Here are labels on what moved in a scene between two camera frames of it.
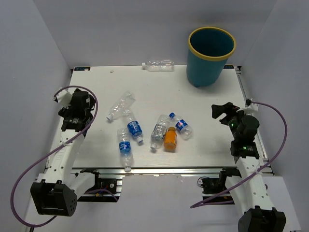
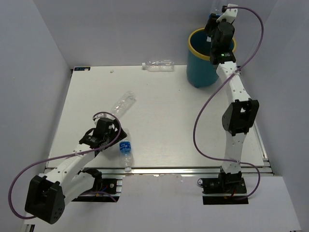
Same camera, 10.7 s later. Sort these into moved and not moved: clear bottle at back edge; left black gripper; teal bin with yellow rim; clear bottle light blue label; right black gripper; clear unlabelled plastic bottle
Moved: left black gripper; right black gripper
Not moved: clear bottle light blue label; teal bin with yellow rim; clear bottle at back edge; clear unlabelled plastic bottle
